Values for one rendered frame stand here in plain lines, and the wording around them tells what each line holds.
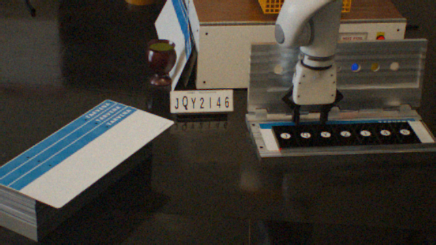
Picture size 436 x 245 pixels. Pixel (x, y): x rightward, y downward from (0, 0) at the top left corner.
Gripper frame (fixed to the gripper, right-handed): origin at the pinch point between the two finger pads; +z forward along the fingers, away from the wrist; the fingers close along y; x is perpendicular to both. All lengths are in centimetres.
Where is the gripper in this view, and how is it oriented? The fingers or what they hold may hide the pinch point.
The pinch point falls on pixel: (309, 118)
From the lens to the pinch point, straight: 210.6
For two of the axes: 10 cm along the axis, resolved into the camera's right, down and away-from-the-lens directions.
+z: -0.4, 8.6, 5.1
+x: -1.4, -5.1, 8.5
